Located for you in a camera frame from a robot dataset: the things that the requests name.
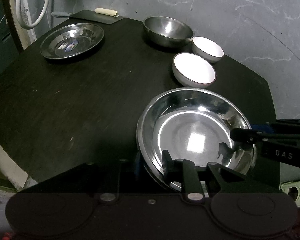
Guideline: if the large steel plate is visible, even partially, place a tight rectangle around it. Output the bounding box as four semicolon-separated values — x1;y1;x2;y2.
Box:
136;88;257;191

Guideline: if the white ceramic bowl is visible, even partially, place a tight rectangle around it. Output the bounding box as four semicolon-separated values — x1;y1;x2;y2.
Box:
192;36;224;63
172;53;217;88

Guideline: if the steel bowl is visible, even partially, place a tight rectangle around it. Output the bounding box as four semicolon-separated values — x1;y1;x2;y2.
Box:
143;16;194;48

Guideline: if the small steel plate far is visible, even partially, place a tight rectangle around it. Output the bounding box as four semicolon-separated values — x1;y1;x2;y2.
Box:
39;23;104;60

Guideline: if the white looped cable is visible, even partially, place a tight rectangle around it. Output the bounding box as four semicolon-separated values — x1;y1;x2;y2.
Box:
14;0;52;30

